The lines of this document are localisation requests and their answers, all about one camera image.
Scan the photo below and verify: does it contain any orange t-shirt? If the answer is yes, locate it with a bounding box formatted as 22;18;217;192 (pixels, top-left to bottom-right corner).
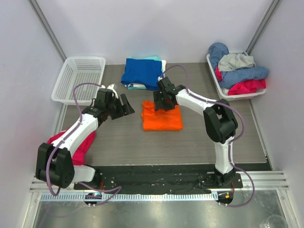
141;101;183;131

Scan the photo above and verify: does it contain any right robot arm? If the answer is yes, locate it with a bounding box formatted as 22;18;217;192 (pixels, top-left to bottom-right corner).
153;77;238;188

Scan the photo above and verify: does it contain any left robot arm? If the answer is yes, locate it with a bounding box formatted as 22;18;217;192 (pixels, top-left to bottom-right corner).
35;88;135;190

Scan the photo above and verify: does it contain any folded teal t-shirt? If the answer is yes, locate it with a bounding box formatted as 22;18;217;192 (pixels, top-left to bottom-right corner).
127;56;160;90

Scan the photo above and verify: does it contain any folded blue t-shirt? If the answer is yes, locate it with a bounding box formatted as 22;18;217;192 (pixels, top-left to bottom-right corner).
121;58;164;91

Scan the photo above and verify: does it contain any folded white t-shirt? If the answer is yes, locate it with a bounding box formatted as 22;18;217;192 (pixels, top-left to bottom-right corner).
125;59;167;89

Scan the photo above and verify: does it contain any white perforated plastic basket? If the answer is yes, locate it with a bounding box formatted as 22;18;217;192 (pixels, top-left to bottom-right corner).
51;56;106;105

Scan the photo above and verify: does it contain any white plastic bin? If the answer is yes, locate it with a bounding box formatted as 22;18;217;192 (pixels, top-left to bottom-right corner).
206;54;266;101

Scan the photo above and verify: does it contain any pink cloth on table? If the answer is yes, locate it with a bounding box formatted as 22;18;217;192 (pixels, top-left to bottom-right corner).
47;130;96;165

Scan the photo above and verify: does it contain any blue checkered shirt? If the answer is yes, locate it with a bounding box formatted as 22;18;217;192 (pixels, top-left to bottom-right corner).
209;43;269;89

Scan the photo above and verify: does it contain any grey t-shirt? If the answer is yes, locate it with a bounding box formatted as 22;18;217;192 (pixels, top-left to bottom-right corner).
218;54;256;72

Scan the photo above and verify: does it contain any pink t-shirt in bin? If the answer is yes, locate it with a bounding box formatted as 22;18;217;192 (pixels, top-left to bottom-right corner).
215;68;266;95

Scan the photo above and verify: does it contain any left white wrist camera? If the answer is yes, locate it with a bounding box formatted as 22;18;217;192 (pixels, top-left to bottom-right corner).
100;84;119;99

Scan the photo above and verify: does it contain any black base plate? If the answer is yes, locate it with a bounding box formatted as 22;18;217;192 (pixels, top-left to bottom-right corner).
74;164;243;195

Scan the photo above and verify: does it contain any white slotted cable duct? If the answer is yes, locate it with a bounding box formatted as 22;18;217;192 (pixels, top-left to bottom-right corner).
40;191;218;202

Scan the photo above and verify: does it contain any left corner metal post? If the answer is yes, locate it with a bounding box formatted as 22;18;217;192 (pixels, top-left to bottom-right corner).
28;0;67;61

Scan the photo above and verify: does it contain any corner metal post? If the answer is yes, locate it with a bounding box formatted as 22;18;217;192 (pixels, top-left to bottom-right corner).
246;0;282;54
28;0;67;61

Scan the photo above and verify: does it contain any right corner metal post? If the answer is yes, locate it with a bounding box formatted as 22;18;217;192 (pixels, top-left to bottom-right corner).
246;0;282;54

